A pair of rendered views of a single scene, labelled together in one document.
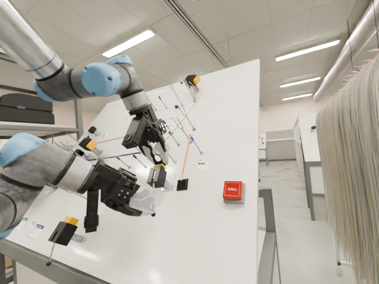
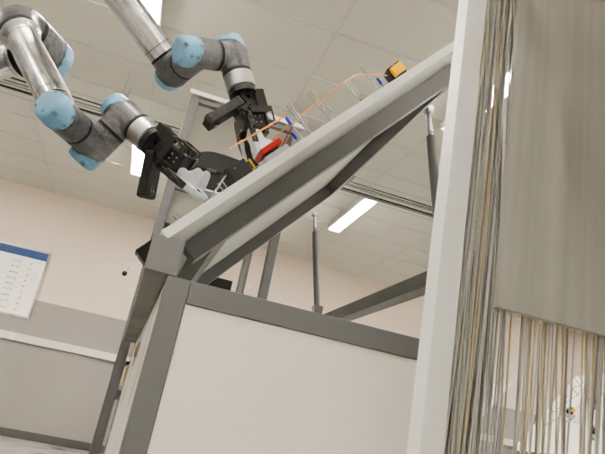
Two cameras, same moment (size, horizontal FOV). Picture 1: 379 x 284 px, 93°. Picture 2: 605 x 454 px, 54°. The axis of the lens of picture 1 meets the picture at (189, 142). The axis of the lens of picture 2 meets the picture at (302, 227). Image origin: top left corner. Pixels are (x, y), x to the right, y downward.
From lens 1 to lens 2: 116 cm
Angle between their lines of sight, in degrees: 50
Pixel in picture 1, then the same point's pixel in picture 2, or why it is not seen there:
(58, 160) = (130, 113)
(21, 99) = (215, 159)
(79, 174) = (140, 126)
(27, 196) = (105, 136)
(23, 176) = (107, 119)
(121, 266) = not seen: hidden behind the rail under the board
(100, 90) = (179, 57)
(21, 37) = (140, 26)
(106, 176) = (163, 135)
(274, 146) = not seen: outside the picture
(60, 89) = (165, 69)
